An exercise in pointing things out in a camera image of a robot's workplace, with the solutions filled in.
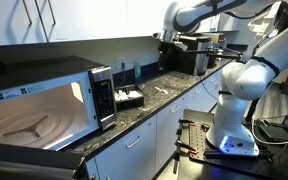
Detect stainless black microwave oven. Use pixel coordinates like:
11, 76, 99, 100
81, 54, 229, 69
0, 54, 118, 153

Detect white packets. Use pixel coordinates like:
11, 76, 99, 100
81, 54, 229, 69
114, 89, 143, 102

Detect dark upper cabinet handle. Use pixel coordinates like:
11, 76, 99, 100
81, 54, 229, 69
47, 0, 57, 27
21, 0, 33, 27

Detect white cabinet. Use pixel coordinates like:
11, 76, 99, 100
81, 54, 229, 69
83, 68, 223, 180
0, 0, 172, 48

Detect black orange bar clamp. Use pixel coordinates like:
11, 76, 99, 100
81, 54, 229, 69
174, 139, 198, 156
178, 118, 198, 128

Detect white floor cable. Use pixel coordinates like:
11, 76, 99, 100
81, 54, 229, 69
250, 116, 288, 146

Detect white plastic fork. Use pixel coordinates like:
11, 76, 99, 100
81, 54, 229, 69
154, 86, 169, 95

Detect white lower cabinet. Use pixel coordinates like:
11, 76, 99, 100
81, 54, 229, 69
83, 68, 223, 180

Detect white upper cabinet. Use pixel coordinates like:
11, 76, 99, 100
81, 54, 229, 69
0, 0, 172, 48

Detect teal soap bottle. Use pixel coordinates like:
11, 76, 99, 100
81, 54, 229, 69
133, 59, 142, 79

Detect black plastic tray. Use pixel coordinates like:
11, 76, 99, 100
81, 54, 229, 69
113, 83, 146, 111

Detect black silver coffee machine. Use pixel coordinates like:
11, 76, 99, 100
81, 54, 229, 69
168, 34, 213, 77

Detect microwave turntable roller ring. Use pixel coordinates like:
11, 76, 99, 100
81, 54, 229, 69
2, 114, 50, 138

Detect white wall shelf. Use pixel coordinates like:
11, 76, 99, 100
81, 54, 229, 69
247, 1, 283, 38

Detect black power box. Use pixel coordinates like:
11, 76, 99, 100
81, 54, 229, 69
257, 122, 288, 143

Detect black plug cable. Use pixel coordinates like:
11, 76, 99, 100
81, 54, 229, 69
118, 62, 128, 88

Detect white wall outlet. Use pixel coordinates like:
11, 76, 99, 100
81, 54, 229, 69
115, 56, 127, 70

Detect black camera on mount bar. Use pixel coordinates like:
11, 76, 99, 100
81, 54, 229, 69
183, 48, 248, 62

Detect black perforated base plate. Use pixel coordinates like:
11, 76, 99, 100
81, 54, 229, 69
180, 109, 275, 168

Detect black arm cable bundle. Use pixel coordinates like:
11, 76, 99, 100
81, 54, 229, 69
210, 0, 285, 68

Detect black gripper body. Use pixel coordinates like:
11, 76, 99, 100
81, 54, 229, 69
157, 39, 177, 64

